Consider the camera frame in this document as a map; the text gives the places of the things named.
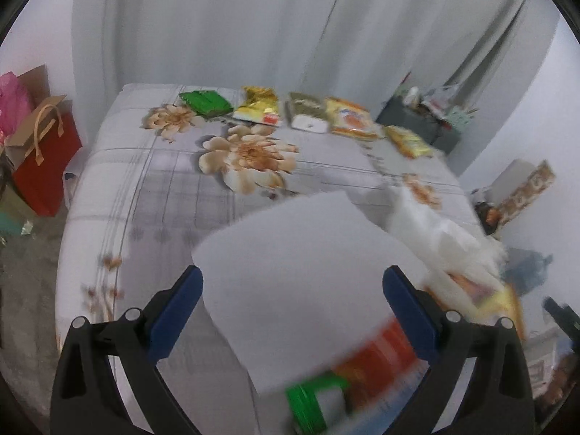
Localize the mint plastic basket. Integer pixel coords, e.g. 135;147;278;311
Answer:
446;104;474;130

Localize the small white box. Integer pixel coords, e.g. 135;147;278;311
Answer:
291;115;328;133

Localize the gold yellow packet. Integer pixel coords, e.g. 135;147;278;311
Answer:
233;86;282;127

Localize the olive green packet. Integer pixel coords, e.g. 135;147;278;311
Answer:
286;92;328;121

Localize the floral grey tablecloth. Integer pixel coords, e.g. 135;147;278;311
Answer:
57;82;526;435

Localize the green snack packet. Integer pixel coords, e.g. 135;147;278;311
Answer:
285;374;352;435

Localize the white paper bag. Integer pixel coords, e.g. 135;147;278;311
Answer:
191;190;429;395

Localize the small green packet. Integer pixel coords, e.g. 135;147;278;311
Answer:
179;91;232;119

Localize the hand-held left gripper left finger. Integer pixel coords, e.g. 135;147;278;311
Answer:
50;265;204;435

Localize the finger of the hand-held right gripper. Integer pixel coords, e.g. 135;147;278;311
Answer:
543;297;580;337

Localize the red gift bag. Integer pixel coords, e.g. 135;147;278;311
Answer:
11;95;83;217

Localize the white curtain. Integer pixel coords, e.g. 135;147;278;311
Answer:
71;0;563;100

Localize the orange printed packet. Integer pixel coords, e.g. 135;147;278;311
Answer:
326;96;379;140

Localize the pink bag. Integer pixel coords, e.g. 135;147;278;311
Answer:
0;72;34;134

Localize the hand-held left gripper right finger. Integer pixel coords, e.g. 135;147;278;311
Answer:
382;265;535;435

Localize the grey cabinet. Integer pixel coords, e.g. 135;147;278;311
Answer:
376;97;463;155

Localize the patterned paper roll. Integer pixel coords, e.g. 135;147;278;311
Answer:
496;160;556;229

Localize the teal gift bag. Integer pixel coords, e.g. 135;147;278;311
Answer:
0;181;34;236

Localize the black printed snack bag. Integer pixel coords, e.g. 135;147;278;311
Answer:
473;199;499;236

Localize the yellow green packet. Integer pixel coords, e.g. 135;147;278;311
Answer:
385;125;431;158

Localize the orange snack packet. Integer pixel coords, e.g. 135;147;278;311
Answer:
333;319;424;418

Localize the clear plastic bag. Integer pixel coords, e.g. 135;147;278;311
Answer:
428;85;458;107

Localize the brown paper bag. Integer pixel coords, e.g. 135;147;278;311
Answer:
4;64;50;155

